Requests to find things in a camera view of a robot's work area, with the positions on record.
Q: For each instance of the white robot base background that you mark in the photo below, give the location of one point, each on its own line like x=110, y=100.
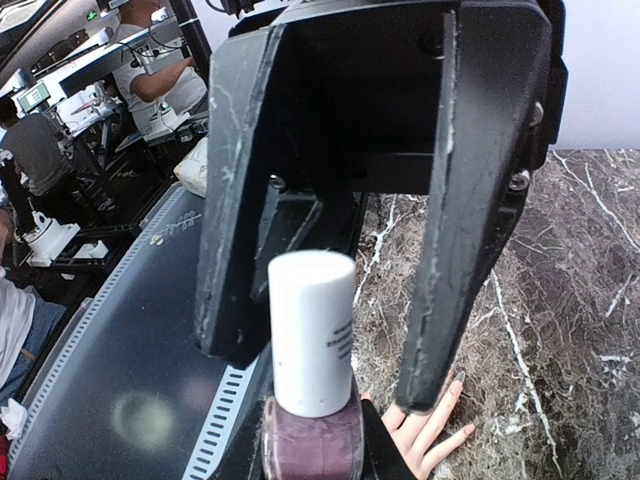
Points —
x=47, y=239

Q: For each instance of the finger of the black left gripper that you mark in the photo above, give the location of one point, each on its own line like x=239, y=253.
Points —
x=460, y=225

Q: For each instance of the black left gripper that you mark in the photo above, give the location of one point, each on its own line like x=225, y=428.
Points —
x=364, y=95

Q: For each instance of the seated person dark shirt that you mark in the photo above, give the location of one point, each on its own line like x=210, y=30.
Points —
x=33, y=143

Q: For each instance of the mannequin hand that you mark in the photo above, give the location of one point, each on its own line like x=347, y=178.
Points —
x=416, y=436

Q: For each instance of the standing person white shirt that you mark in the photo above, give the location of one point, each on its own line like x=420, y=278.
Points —
x=182, y=88

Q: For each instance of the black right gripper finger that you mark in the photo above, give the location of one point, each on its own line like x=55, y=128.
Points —
x=382, y=459

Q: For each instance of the person in jeans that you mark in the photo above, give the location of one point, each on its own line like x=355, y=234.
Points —
x=27, y=321

